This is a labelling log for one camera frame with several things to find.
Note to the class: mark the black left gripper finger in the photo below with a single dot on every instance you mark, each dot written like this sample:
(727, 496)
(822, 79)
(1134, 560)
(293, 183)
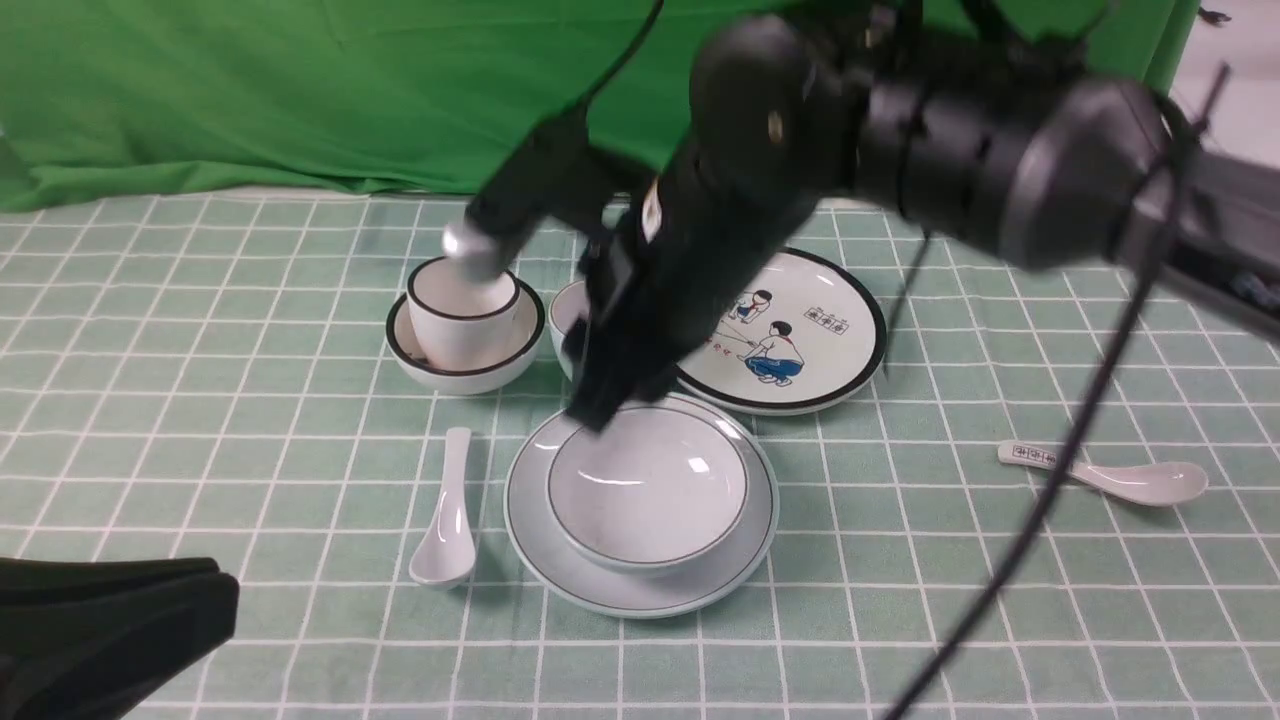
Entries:
(36, 582)

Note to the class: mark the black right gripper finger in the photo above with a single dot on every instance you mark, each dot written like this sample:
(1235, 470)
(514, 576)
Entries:
(99, 659)

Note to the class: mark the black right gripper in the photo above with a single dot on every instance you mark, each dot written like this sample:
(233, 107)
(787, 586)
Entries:
(691, 240)

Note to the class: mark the pale blue cup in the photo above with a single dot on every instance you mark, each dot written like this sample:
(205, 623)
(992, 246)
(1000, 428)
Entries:
(569, 326)

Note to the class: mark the pale blue bowl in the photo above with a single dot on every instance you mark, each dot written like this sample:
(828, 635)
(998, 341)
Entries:
(659, 488)

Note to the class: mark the plain white ceramic spoon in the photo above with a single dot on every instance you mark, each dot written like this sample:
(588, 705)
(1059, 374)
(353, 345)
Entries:
(446, 554)

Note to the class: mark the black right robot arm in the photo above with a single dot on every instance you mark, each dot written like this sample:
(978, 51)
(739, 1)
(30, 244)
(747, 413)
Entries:
(1008, 144)

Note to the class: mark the black-rimmed white bowl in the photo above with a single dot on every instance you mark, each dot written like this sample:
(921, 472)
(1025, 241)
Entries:
(530, 321)

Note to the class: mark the black-rimmed white cup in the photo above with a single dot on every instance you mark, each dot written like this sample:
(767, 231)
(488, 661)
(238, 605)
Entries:
(461, 320)

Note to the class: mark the pale blue plate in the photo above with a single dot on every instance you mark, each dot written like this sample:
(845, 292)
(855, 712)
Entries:
(665, 594)

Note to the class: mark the cartoon printed black-rimmed plate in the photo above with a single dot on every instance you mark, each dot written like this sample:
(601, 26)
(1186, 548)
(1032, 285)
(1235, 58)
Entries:
(802, 337)

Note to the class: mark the green checkered tablecloth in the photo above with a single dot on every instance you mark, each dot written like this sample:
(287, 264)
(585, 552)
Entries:
(208, 376)

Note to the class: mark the green backdrop cloth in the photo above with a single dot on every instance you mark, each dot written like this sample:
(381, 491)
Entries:
(106, 99)

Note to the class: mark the white spoon with printed handle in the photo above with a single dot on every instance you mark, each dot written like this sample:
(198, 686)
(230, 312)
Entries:
(1160, 484)

